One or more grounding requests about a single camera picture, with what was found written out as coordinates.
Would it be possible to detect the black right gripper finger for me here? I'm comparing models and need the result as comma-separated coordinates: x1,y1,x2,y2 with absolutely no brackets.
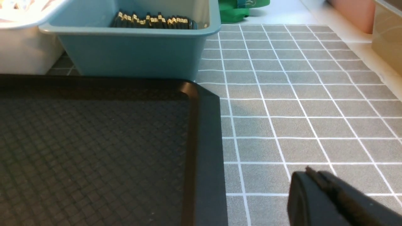
287,166,402,226

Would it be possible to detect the black serving tray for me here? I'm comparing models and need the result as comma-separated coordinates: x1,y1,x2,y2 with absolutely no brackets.
0,75,228,226

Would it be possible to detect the pink storage box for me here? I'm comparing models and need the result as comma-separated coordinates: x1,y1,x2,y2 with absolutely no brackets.
327,0,376,34

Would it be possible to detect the blue chopstick bin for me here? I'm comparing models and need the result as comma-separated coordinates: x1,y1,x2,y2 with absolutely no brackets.
39,0,221,81

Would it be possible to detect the green cloth backdrop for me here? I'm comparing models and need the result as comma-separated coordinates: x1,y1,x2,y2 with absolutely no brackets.
218,0,270,24

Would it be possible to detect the white spoon bin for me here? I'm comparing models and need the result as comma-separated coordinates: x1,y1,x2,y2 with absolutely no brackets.
0,0,69,75

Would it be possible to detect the beige storage box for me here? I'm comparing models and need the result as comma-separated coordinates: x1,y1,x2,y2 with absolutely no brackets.
372,0,402,74

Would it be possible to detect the bundle of black chopsticks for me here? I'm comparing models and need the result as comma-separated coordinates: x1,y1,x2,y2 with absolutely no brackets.
109,10,198,30

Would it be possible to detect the grey grid table mat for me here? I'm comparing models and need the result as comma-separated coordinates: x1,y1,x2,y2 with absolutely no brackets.
47,24,402,226

